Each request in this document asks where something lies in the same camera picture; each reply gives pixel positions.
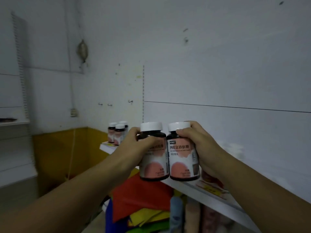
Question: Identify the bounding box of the light blue tube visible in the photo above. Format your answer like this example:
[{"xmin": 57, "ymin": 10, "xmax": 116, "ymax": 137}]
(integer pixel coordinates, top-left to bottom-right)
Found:
[{"xmin": 169, "ymin": 196, "xmax": 184, "ymax": 233}]

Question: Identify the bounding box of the person's right hand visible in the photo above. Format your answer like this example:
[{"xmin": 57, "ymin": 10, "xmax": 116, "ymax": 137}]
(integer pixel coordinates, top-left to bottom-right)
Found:
[{"xmin": 175, "ymin": 120, "xmax": 228, "ymax": 179}]

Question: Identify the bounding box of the red sheet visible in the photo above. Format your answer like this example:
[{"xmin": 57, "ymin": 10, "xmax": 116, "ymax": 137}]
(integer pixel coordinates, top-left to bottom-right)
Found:
[{"xmin": 111, "ymin": 173, "xmax": 173, "ymax": 222}]

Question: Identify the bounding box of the beige tube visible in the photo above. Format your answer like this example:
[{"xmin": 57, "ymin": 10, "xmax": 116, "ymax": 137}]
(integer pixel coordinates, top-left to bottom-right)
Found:
[{"xmin": 186, "ymin": 197, "xmax": 201, "ymax": 233}]

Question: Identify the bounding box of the white side rack board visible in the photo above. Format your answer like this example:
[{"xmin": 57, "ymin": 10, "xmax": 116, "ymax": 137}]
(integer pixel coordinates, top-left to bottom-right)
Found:
[
  {"xmin": 0, "ymin": 163, "xmax": 38, "ymax": 188},
  {"xmin": 0, "ymin": 106, "xmax": 31, "ymax": 127}
]

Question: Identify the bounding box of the grey hanging wall object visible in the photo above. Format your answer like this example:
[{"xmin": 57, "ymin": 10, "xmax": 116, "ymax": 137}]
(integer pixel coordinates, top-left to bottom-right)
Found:
[{"xmin": 76, "ymin": 39, "xmax": 89, "ymax": 64}]

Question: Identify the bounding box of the blue sheet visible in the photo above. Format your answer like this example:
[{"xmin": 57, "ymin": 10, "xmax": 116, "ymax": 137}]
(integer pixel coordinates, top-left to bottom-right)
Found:
[{"xmin": 104, "ymin": 199, "xmax": 129, "ymax": 233}]

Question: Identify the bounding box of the yellow sheet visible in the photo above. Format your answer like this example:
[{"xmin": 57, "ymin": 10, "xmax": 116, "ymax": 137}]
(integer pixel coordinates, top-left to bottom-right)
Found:
[{"xmin": 127, "ymin": 208, "xmax": 170, "ymax": 227}]

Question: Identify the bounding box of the green sheet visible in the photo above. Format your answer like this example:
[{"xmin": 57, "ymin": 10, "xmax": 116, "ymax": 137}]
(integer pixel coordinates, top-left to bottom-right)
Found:
[{"xmin": 126, "ymin": 219, "xmax": 170, "ymax": 233}]

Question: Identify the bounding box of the pink package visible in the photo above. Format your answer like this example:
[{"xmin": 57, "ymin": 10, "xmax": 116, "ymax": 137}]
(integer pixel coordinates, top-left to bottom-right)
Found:
[{"xmin": 202, "ymin": 204, "xmax": 219, "ymax": 233}]

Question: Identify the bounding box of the white back panel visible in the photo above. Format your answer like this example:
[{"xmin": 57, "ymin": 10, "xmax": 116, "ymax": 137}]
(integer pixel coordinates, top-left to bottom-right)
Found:
[{"xmin": 143, "ymin": 34, "xmax": 311, "ymax": 204}]

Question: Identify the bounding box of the slotted white shelf upright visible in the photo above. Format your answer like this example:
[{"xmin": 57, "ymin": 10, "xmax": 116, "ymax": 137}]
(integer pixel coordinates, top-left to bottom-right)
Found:
[
  {"xmin": 142, "ymin": 65, "xmax": 145, "ymax": 124},
  {"xmin": 11, "ymin": 11, "xmax": 31, "ymax": 120}
]

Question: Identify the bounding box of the person's left hand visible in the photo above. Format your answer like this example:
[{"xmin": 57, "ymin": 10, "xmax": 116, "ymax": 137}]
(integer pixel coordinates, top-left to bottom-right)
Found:
[{"xmin": 110, "ymin": 127, "xmax": 161, "ymax": 176}]

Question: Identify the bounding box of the person's right forearm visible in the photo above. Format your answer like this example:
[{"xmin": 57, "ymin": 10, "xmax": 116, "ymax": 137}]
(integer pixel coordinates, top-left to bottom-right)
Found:
[{"xmin": 213, "ymin": 150, "xmax": 311, "ymax": 233}]

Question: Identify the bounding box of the person's left forearm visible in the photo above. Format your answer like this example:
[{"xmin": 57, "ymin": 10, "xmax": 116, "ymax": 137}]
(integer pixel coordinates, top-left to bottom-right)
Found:
[{"xmin": 0, "ymin": 155, "xmax": 127, "ymax": 233}]

